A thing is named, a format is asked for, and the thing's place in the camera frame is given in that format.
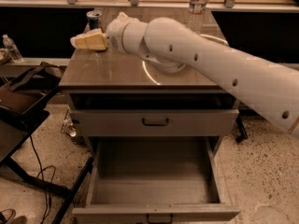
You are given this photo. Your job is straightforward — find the grey drawer cabinet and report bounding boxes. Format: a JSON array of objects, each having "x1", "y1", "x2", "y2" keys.
[{"x1": 58, "y1": 7, "x2": 250, "y2": 224}]

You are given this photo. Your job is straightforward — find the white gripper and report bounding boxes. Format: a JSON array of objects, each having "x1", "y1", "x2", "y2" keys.
[{"x1": 70, "y1": 12, "x2": 137, "y2": 53}]

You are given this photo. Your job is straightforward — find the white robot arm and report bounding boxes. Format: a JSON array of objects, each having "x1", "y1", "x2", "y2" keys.
[{"x1": 70, "y1": 12, "x2": 299, "y2": 137}]

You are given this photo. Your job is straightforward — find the grey open middle drawer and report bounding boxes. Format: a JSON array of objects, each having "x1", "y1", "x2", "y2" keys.
[{"x1": 73, "y1": 138, "x2": 240, "y2": 224}]

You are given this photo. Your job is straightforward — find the crumpled plastic bottle on floor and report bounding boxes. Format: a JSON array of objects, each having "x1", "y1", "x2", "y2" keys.
[{"x1": 61, "y1": 110, "x2": 84, "y2": 146}]

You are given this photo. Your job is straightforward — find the small water bottle at left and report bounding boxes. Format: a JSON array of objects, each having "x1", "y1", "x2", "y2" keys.
[{"x1": 3, "y1": 35, "x2": 23, "y2": 63}]

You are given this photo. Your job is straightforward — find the white ceramic bowl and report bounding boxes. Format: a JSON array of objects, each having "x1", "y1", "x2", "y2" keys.
[{"x1": 142, "y1": 53, "x2": 186, "y2": 74}]

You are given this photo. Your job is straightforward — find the black cable on floor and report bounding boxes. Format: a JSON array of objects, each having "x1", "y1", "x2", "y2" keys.
[{"x1": 27, "y1": 133, "x2": 58, "y2": 224}]

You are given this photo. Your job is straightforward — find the grey top drawer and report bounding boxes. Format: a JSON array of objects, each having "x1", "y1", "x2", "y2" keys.
[{"x1": 70, "y1": 109, "x2": 238, "y2": 137}]

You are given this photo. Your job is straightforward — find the black caster wheel leg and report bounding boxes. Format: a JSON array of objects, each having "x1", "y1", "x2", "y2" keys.
[{"x1": 235, "y1": 117, "x2": 248, "y2": 143}]

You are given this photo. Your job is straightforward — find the blue silver redbull can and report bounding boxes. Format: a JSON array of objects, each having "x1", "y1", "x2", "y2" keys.
[{"x1": 86, "y1": 10, "x2": 102, "y2": 30}]

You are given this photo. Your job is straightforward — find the clear plastic water bottle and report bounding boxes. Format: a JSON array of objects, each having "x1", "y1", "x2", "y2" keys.
[{"x1": 187, "y1": 0, "x2": 209, "y2": 35}]

